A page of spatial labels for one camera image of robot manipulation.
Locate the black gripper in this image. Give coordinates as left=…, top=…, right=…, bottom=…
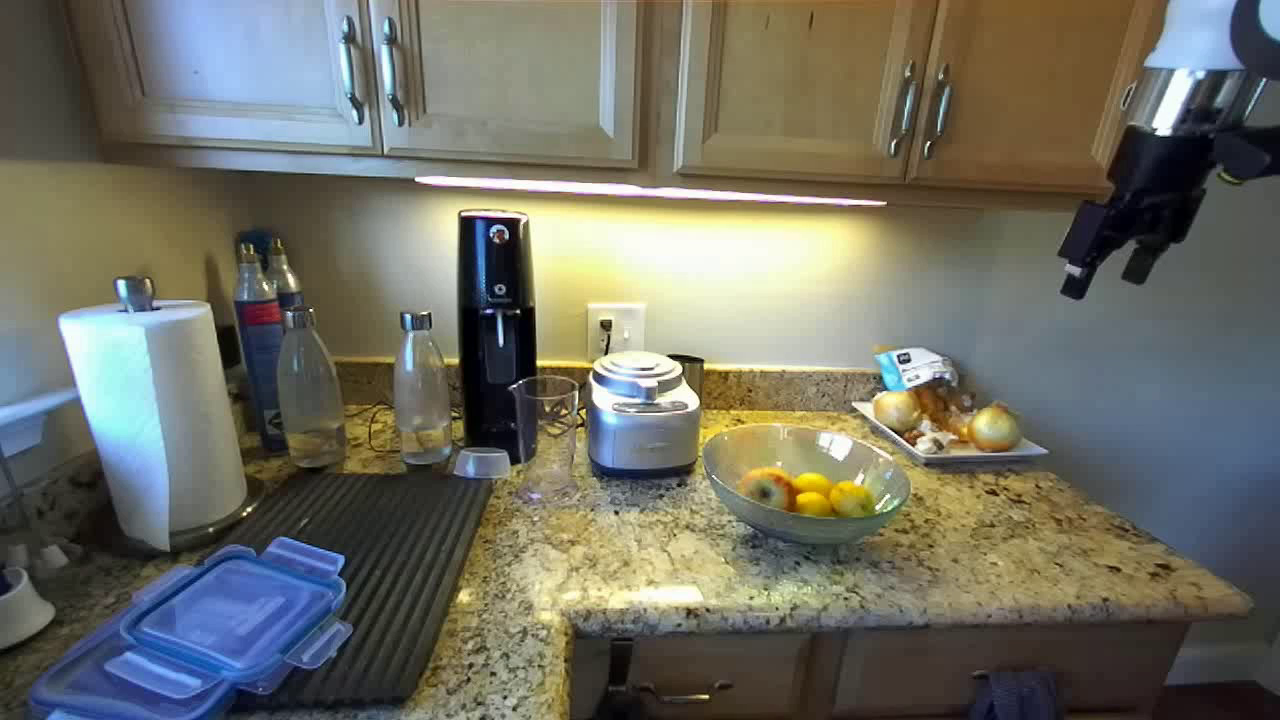
left=1061, top=124, right=1280, bottom=301

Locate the red yellow apple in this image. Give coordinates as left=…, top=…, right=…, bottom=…
left=736, top=470, right=798, bottom=513

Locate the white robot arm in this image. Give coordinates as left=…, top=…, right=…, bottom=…
left=1061, top=0, right=1280, bottom=301

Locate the clear glass bowl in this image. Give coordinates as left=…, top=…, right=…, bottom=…
left=704, top=425, right=911, bottom=543

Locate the right wooden cabinet door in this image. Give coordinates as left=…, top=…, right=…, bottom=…
left=911, top=0, right=1163, bottom=195

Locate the wooden cabinet door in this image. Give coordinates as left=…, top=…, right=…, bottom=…
left=371, top=0, right=640, bottom=168
left=68, top=0, right=376, bottom=152
left=671, top=0, right=938, bottom=184
left=911, top=0, right=1163, bottom=195

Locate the yellow onion right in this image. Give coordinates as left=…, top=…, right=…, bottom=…
left=968, top=406, right=1020, bottom=454

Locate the yellow onion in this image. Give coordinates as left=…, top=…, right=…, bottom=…
left=968, top=406, right=1020, bottom=454
left=872, top=391, right=924, bottom=434

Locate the blue white food bag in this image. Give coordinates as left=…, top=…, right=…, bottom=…
left=876, top=347, right=959, bottom=391

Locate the white rectangular plate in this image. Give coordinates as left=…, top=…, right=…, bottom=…
left=857, top=402, right=1048, bottom=470

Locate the yellow onion left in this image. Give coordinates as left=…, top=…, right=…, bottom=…
left=872, top=391, right=924, bottom=434

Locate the dark hanging towel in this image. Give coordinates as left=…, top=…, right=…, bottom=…
left=968, top=674, right=1061, bottom=720

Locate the silver rice cooker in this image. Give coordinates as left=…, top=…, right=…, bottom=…
left=587, top=354, right=701, bottom=482

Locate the clear measuring cup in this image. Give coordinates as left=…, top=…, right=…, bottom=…
left=512, top=375, right=582, bottom=503

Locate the wooden drawer front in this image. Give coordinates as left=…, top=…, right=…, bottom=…
left=627, top=638, right=812, bottom=720

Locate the black soda maker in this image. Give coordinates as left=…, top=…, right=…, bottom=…
left=456, top=211, right=535, bottom=458

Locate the under cabinet light strip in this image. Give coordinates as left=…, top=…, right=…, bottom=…
left=412, top=171, right=889, bottom=211

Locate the clear glass bottle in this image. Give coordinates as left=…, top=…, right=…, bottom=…
left=394, top=308, right=451, bottom=470

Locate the black drying mat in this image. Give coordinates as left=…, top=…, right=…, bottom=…
left=233, top=471, right=494, bottom=714

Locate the clear plastic bottle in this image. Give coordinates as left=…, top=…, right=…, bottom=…
left=276, top=308, right=344, bottom=470

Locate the red label soda bottle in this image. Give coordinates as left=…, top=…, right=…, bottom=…
left=236, top=244, right=288, bottom=458

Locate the blue lid container top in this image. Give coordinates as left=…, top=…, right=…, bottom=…
left=107, top=536, right=354, bottom=699

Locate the blue lid container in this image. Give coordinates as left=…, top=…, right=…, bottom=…
left=28, top=632, right=236, bottom=720
left=107, top=536, right=354, bottom=699

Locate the left wooden cabinet door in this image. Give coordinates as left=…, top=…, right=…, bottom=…
left=68, top=0, right=376, bottom=152

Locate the white paper towel roll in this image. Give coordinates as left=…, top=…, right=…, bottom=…
left=59, top=277, right=248, bottom=551

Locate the blue lid container bottom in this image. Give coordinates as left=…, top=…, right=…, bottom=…
left=28, top=632, right=236, bottom=720

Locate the white dish left edge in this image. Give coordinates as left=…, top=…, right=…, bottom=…
left=0, top=568, right=57, bottom=651

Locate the white wall outlet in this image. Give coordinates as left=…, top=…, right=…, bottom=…
left=587, top=301, right=646, bottom=356

